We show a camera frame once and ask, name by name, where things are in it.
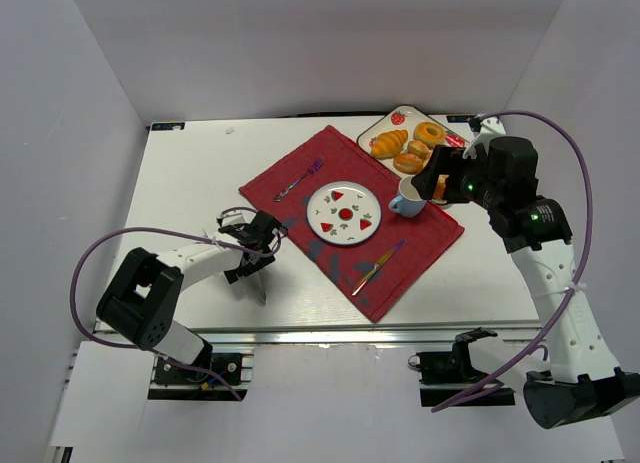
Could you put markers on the watermelon pattern plate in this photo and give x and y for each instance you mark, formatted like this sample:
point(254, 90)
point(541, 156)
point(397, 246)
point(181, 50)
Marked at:
point(343, 213)

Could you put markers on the metal serving tongs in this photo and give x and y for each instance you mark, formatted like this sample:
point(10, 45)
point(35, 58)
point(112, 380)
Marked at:
point(257, 283)

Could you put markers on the strawberry pattern tray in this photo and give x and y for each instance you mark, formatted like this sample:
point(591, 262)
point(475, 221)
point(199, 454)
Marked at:
point(407, 118)

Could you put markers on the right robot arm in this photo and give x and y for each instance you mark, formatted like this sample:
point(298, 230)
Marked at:
point(567, 373)

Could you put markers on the light blue mug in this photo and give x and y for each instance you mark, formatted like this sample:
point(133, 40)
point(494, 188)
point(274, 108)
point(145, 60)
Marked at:
point(407, 201)

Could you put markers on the iridescent table knife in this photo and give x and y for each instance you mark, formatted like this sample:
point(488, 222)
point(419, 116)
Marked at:
point(377, 266)

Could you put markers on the red cloth placemat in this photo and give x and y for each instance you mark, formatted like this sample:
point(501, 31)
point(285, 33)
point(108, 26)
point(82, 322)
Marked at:
point(428, 235)

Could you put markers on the aluminium table rail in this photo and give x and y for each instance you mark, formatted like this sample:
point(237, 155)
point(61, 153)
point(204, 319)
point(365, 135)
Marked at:
point(385, 334)

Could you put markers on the right table logo sticker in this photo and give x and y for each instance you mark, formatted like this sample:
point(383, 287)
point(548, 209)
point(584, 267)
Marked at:
point(459, 118)

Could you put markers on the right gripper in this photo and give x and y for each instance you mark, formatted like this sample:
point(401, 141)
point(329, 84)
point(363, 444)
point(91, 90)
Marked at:
point(441, 173)

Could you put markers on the croissant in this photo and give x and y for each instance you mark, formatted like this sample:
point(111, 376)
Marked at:
point(388, 144)

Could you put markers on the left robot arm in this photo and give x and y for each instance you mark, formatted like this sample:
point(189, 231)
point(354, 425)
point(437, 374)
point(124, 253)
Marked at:
point(140, 301)

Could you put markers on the large sesame flower bread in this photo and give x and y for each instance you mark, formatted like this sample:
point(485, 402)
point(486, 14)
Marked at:
point(438, 196)

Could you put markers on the iridescent fork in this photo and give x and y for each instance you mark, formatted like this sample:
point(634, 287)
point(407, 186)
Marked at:
point(311, 170)

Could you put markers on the small round bun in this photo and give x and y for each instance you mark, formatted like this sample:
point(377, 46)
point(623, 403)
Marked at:
point(419, 149)

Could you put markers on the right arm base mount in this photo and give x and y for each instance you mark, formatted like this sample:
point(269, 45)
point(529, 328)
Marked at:
point(444, 373)

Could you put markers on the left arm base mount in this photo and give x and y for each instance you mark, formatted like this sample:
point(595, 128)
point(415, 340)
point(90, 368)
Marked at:
point(224, 376)

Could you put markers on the table logo sticker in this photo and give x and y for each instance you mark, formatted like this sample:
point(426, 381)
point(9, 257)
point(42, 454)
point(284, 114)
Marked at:
point(167, 126)
point(459, 118)

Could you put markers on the left table logo sticker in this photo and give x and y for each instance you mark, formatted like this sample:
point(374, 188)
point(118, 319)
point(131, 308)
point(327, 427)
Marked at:
point(167, 126)

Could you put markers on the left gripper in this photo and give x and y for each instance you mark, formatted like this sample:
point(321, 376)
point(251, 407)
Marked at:
point(251, 262)

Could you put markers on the sugared cream bun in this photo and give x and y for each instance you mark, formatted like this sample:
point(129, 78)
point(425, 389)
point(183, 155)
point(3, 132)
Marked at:
point(408, 163)

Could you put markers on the glazed ring donut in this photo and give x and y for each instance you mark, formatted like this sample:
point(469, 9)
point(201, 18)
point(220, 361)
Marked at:
point(429, 133)

